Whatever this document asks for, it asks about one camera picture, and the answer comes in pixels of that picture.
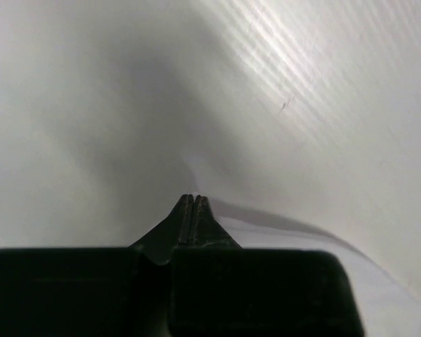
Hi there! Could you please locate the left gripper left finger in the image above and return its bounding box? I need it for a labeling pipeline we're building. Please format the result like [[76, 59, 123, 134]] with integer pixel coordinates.
[[0, 194, 193, 336]]

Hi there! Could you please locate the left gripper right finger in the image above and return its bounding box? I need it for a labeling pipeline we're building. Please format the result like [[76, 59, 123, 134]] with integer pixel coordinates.
[[168, 195, 365, 336]]

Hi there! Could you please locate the white t shirt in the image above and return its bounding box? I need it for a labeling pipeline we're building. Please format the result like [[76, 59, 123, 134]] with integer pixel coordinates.
[[182, 154, 421, 337]]

